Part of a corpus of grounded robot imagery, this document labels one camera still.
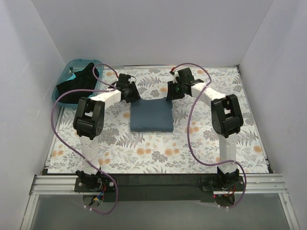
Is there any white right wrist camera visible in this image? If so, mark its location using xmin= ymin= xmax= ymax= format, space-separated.
xmin=170 ymin=68 xmax=180 ymax=83

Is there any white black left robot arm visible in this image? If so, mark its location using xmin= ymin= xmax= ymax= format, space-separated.
xmin=73 ymin=74 xmax=141 ymax=192

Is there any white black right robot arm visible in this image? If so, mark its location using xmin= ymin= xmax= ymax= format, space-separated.
xmin=166 ymin=67 xmax=244 ymax=191

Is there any black t shirt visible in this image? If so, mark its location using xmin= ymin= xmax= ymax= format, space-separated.
xmin=56 ymin=62 xmax=97 ymax=104

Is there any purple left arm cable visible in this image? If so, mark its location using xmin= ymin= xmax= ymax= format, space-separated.
xmin=51 ymin=63 xmax=119 ymax=215

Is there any floral table mat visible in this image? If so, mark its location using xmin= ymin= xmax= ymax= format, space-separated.
xmin=46 ymin=67 xmax=269 ymax=174

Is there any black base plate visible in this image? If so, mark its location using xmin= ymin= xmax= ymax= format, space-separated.
xmin=74 ymin=172 xmax=248 ymax=203

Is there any blue-grey t shirt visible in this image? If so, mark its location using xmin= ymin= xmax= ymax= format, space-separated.
xmin=130 ymin=98 xmax=174 ymax=132

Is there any aluminium frame rail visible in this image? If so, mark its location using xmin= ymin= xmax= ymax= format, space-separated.
xmin=30 ymin=173 xmax=288 ymax=195

